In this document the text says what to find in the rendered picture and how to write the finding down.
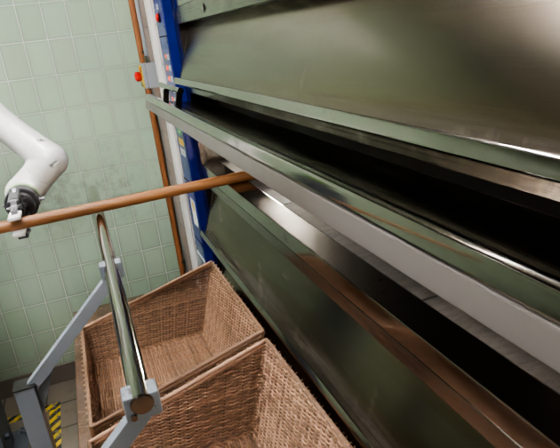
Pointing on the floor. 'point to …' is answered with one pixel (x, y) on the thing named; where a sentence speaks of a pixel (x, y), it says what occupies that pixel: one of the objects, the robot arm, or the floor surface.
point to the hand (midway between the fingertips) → (17, 224)
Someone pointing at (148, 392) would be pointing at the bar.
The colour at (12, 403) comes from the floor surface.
